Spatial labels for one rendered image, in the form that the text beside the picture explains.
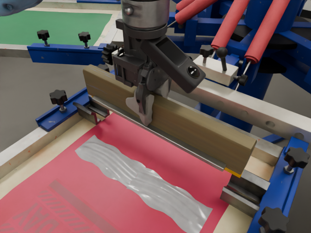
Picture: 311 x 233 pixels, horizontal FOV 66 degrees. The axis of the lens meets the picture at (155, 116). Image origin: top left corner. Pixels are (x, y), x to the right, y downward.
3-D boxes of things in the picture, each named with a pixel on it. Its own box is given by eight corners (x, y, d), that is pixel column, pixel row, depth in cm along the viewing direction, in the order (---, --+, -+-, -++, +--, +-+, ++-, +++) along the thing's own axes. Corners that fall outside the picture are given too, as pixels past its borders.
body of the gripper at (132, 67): (139, 66, 52) (136, 8, 44) (172, 80, 48) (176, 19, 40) (115, 83, 47) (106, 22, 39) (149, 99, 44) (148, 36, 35)
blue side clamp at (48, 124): (54, 144, 66) (46, 126, 61) (43, 137, 68) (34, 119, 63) (126, 90, 83) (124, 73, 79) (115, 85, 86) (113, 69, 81)
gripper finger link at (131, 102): (130, 116, 54) (132, 79, 49) (151, 127, 51) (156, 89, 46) (121, 122, 52) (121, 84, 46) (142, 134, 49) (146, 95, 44)
